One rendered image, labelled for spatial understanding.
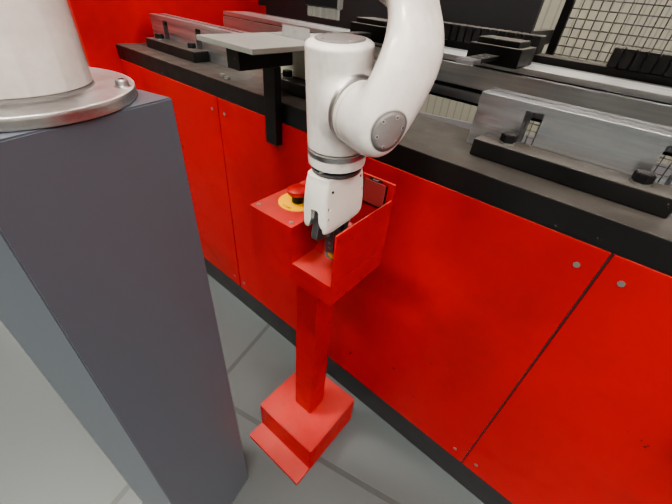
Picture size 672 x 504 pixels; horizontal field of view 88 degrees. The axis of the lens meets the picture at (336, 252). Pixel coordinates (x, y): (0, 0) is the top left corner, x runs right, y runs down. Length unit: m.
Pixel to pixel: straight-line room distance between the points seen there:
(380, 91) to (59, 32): 0.28
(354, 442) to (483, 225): 0.80
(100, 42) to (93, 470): 1.35
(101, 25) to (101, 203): 1.26
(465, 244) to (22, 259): 0.62
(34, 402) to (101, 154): 1.20
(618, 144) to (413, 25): 0.41
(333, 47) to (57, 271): 0.35
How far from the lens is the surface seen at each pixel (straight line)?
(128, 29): 1.64
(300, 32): 0.89
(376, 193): 0.63
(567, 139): 0.71
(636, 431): 0.83
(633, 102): 0.96
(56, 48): 0.39
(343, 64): 0.44
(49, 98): 0.39
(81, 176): 0.37
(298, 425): 1.09
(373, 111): 0.39
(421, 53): 0.41
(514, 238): 0.65
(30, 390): 1.54
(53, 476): 1.34
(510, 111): 0.73
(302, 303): 0.76
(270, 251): 0.65
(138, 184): 0.41
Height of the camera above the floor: 1.10
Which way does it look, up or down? 38 degrees down
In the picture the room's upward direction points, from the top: 6 degrees clockwise
